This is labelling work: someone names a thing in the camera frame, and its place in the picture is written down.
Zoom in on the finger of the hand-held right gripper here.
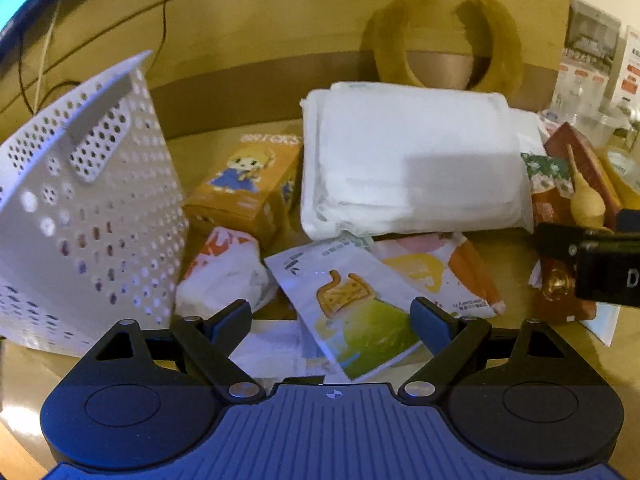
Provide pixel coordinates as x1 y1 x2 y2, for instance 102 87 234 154
532 222 583 263

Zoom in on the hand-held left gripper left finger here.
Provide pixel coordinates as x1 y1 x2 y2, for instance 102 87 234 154
91 299 266 406

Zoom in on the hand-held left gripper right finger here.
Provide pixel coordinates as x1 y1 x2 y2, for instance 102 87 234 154
398 296 556 406

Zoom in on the yellow-green snack packet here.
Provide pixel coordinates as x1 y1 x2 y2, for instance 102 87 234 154
264 247 436 381

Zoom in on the white perforated plastic basket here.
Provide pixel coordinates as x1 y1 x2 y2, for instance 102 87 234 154
0 50 190 358

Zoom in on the wooden desktop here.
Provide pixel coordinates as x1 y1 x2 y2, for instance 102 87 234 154
0 50 640 441

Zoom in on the white printed packet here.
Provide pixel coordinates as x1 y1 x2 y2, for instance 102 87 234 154
230 317 326 386

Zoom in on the tan gourd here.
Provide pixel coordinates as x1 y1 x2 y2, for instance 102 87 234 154
565 144 608 231

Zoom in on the white paper sheet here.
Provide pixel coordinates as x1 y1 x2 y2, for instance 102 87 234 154
582 304 621 347

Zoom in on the dark red gift packet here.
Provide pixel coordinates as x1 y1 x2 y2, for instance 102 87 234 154
530 187 598 322

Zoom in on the crumpled white orange-print bag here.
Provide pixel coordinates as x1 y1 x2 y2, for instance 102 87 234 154
175 227 271 318

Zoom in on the orange pink snack packet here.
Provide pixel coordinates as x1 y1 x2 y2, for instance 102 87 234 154
372 232 503 318

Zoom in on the green floral packet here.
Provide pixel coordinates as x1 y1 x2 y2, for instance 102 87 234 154
520 152 575 196

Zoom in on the yellow tape roll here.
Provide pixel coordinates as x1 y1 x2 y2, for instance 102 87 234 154
600 150 640 211

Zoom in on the long maroon box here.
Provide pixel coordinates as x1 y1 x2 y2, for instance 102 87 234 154
544 121 623 231

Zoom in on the clear plastic container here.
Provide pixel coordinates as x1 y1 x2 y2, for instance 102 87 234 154
565 105 628 153

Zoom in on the orange toy bricks box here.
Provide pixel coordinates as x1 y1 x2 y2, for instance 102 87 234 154
182 132 305 248

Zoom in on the white folded towel pack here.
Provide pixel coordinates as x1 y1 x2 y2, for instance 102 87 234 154
299 81 546 241

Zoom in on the white red-print notice stand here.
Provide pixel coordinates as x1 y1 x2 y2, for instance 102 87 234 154
612 27 640 106

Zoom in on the acrylic leaflet stand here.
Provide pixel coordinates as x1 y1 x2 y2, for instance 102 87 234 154
557 0 623 111

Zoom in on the brown plush neck pillow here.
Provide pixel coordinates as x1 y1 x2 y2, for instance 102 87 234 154
361 0 525 98

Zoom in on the black cable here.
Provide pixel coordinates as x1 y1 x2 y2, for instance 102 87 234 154
15 35 41 116
30 0 181 111

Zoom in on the white cable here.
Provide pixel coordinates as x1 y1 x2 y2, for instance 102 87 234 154
35 0 61 103

